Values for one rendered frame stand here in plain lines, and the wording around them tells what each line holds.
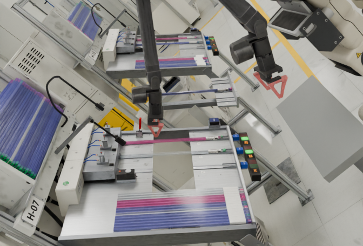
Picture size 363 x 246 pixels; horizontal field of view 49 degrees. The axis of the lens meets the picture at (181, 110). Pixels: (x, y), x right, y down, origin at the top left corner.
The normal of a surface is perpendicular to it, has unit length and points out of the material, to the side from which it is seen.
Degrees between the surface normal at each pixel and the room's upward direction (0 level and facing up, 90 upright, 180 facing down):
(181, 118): 90
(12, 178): 90
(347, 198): 0
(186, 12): 90
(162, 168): 90
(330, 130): 0
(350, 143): 0
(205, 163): 44
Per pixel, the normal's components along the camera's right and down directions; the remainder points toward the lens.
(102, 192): -0.04, -0.87
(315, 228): -0.72, -0.59
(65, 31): 0.04, 0.50
